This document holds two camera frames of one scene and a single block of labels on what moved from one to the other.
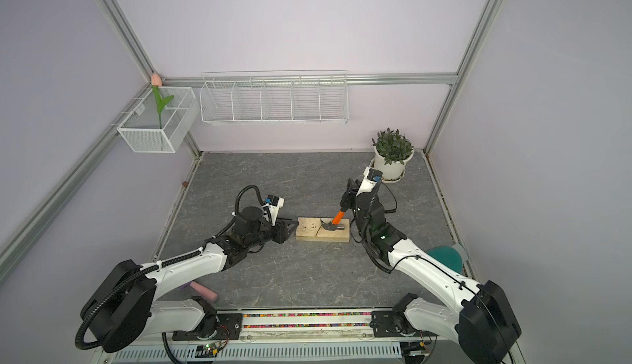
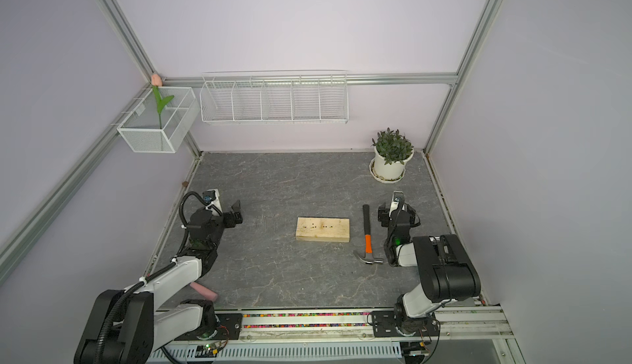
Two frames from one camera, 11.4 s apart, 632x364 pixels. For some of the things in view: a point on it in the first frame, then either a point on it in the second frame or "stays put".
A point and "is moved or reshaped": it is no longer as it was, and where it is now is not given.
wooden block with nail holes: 313,229 stays put
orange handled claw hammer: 334,224 is moved or reshaped
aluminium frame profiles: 28,238 stays put
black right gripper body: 351,202 -> 383,215
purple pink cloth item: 205,292 stays put
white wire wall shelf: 275,97 stays put
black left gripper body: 278,232 -> 228,220
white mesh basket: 141,128 stays put
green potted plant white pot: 392,151 stays put
